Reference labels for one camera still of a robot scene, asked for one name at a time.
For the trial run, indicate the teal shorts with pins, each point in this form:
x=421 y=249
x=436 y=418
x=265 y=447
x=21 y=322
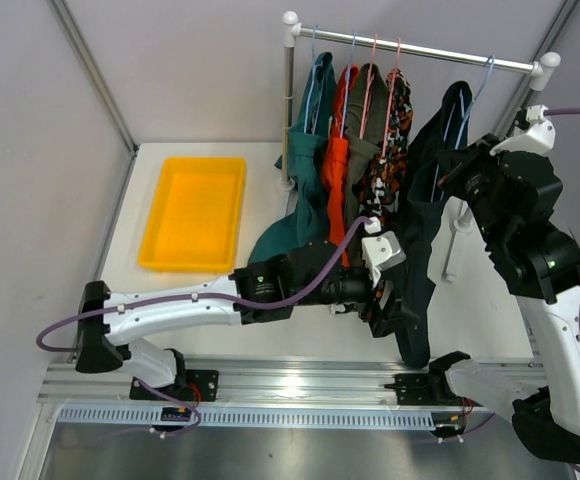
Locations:
x=305 y=157

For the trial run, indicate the yellow plastic tray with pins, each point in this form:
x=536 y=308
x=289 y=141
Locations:
x=195 y=215

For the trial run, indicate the blue hanger of orange shorts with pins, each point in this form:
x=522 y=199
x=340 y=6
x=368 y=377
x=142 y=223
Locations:
x=347 y=85

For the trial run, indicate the dark navy shorts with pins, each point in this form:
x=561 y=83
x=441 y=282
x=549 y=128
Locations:
x=418 y=220

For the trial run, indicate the metal clothes rack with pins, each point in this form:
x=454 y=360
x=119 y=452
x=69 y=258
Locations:
x=537 y=73

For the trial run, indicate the blue wire hanger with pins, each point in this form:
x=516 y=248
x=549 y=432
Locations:
x=465 y=110

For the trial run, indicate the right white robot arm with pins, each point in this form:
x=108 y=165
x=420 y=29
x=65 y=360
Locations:
x=511 y=195

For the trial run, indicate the pink hanger of camouflage shorts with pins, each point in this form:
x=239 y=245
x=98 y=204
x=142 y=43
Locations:
x=393 y=76

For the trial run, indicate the olive green shorts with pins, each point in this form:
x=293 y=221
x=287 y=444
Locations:
x=362 y=151

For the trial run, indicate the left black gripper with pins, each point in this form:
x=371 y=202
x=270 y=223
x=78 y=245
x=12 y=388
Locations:
x=391 y=315

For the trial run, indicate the orange camouflage pattern shorts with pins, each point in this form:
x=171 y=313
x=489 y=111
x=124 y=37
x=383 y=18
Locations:
x=383 y=180

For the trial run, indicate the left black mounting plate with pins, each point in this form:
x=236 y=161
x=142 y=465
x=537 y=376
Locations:
x=193 y=386

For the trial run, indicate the pink hanger of olive shorts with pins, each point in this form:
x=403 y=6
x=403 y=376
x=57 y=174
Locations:
x=367 y=94

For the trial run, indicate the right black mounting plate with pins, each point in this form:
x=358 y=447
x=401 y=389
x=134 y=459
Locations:
x=422 y=389

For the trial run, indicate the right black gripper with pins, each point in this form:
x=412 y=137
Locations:
x=456 y=164

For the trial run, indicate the blue hanger of teal shorts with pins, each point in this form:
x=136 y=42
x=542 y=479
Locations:
x=307 y=129

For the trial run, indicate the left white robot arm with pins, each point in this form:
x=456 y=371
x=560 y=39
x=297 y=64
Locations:
x=113 y=334

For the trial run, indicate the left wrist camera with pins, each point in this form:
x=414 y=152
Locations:
x=381 y=251

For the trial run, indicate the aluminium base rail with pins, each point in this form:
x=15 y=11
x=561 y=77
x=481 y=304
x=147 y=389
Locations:
x=251 y=383

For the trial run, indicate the slotted cable duct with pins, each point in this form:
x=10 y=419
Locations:
x=250 y=417

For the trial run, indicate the black mounting plate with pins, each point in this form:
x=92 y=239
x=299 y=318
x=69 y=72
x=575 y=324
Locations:
x=193 y=386
x=422 y=389

